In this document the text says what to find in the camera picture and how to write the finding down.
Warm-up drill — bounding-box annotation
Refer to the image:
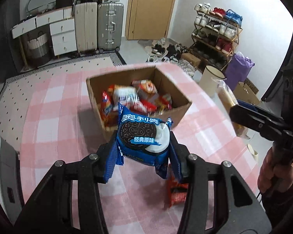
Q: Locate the open cardboard box on floor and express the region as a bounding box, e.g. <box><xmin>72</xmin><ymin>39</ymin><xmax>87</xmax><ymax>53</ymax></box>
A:
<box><xmin>233</xmin><ymin>78</ymin><xmax>261</xmax><ymax>106</ymax></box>

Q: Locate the person's right hand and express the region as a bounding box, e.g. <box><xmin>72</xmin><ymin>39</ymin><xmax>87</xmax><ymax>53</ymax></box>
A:
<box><xmin>258</xmin><ymin>147</ymin><xmax>293</xmax><ymax>194</ymax></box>

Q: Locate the bread packet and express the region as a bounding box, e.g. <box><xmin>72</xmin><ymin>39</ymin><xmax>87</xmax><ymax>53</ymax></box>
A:
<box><xmin>216</xmin><ymin>80</ymin><xmax>250</xmax><ymax>139</ymax></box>

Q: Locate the yellow noodle snack bag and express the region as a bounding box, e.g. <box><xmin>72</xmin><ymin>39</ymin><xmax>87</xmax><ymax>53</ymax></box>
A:
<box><xmin>112</xmin><ymin>85</ymin><xmax>139</xmax><ymax>105</ymax></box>

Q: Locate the purple bag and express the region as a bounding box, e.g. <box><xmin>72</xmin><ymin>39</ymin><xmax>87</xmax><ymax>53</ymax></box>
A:
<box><xmin>225</xmin><ymin>52</ymin><xmax>255</xmax><ymax>91</ymax></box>

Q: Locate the pink checked tablecloth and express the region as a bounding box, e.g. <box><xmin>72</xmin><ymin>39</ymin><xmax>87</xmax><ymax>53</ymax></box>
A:
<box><xmin>20</xmin><ymin>63</ymin><xmax>259</xmax><ymax>233</ymax></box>

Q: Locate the grey white laundry basket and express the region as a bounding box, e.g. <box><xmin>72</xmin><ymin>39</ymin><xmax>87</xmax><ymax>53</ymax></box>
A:
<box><xmin>27</xmin><ymin>31</ymin><xmax>51</xmax><ymax>68</ymax></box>

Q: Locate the white dotted floor rug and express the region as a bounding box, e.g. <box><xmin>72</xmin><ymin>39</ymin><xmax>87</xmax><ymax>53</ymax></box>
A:
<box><xmin>0</xmin><ymin>52</ymin><xmax>126</xmax><ymax>150</ymax></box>

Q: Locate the beige suitcase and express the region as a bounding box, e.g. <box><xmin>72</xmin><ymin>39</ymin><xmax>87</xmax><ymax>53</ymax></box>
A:
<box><xmin>74</xmin><ymin>2</ymin><xmax>98</xmax><ymax>52</ymax></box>

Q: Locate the wooden shoe rack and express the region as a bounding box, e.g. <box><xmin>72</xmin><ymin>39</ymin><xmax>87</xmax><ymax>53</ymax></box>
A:
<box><xmin>189</xmin><ymin>3</ymin><xmax>243</xmax><ymax>70</ymax></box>

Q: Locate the grey side cabinet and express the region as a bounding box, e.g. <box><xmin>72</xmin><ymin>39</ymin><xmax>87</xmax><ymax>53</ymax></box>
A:
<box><xmin>0</xmin><ymin>136</ymin><xmax>24</xmax><ymax>224</ymax></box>

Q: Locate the white drawer desk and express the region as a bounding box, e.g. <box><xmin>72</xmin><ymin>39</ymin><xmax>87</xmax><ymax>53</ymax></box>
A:
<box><xmin>12</xmin><ymin>6</ymin><xmax>77</xmax><ymax>56</ymax></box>

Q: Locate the brown cardboard box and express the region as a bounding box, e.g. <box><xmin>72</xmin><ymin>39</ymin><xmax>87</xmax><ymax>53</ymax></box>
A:
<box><xmin>86</xmin><ymin>63</ymin><xmax>192</xmax><ymax>141</ymax></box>

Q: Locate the wooden door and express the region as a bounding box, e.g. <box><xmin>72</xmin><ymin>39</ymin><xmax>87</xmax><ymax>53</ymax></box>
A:
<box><xmin>125</xmin><ymin>0</ymin><xmax>175</xmax><ymax>40</ymax></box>

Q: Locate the red snack packet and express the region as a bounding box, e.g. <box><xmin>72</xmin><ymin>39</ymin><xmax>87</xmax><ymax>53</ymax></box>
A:
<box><xmin>166</xmin><ymin>164</ymin><xmax>188</xmax><ymax>207</ymax></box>

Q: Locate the small brown box by shoes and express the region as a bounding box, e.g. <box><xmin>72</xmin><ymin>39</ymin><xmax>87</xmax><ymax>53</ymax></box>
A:
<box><xmin>181</xmin><ymin>53</ymin><xmax>201</xmax><ymax>68</ymax></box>

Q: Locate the silver suitcase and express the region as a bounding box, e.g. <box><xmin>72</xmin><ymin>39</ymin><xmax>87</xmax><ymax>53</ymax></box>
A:
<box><xmin>97</xmin><ymin>2</ymin><xmax>124</xmax><ymax>53</ymax></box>

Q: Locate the cream trash bin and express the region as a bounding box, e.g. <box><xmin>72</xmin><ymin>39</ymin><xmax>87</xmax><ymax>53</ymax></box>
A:
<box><xmin>198</xmin><ymin>65</ymin><xmax>226</xmax><ymax>97</ymax></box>

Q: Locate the red white snack bag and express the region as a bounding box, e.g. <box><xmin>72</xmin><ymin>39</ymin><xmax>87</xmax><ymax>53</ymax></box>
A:
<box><xmin>132</xmin><ymin>80</ymin><xmax>159</xmax><ymax>103</ymax></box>

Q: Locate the blue Oreo packet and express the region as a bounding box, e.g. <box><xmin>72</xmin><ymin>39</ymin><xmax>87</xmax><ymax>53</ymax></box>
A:
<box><xmin>105</xmin><ymin>102</ymin><xmax>174</xmax><ymax>183</ymax></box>

